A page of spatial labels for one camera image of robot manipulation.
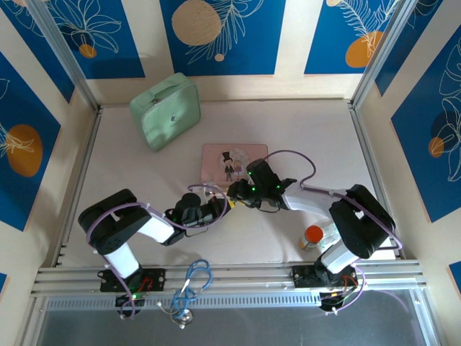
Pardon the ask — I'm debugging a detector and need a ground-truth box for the pink tin with cartoon couple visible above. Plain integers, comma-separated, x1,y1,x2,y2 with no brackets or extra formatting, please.
200,143,269,187

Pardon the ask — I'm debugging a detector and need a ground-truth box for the blue stethoscope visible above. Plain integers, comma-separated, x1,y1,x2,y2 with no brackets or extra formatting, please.
156,259,214,330

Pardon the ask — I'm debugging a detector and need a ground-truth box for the jar with orange lid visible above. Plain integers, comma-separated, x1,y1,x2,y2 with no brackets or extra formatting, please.
299,224,324,252

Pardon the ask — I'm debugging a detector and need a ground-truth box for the clear plastic bottle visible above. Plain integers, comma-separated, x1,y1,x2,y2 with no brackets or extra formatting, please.
318,222,341,250

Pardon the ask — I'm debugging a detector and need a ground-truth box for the mint green zip case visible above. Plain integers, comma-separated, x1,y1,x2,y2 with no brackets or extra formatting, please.
129,72,202,154

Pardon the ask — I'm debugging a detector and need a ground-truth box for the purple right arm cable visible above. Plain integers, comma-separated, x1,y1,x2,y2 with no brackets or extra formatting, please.
261,149,403,319

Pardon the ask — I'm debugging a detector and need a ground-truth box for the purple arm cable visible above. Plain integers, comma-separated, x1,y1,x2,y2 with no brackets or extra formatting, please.
86,184,232,320
261,149,403,319

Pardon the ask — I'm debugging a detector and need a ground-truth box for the aluminium frame cross rail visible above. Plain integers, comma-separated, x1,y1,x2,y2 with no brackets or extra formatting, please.
30,259,428,298

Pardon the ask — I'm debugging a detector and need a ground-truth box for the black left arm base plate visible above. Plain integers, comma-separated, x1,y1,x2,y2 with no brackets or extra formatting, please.
99,267,168,293

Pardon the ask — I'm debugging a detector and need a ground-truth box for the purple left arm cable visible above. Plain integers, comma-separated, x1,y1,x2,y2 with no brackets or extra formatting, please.
86,184,232,320

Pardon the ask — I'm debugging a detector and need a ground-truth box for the slotted grey cable duct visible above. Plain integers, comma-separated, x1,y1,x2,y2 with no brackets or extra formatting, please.
42,290,326,311

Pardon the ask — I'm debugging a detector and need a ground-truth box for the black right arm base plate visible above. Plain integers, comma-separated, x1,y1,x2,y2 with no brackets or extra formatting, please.
292,265,362,290

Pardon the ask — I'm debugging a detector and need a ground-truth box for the aluminium frame side rail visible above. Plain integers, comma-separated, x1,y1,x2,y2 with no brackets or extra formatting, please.
348,102,408,261
53,107,104,268

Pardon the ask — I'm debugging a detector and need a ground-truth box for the aluminium frame post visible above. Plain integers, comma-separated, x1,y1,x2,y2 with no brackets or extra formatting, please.
25,0,102,113
349,0,412,110

